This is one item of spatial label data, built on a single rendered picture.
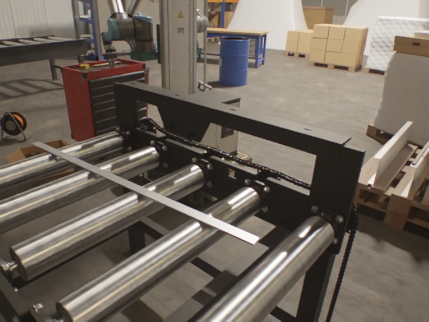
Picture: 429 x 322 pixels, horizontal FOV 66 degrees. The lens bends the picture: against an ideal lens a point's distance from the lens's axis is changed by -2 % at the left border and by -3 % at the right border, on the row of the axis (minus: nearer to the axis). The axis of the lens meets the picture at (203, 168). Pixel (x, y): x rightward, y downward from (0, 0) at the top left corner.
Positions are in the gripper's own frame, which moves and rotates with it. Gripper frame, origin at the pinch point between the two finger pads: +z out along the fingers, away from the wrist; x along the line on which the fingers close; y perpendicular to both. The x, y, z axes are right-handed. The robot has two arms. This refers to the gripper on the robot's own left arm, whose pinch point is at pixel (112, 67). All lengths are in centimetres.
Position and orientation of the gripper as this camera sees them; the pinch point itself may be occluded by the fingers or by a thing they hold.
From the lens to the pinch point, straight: 362.7
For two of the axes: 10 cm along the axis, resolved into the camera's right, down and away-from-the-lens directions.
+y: -7.5, -1.1, 6.6
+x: -6.5, 3.3, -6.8
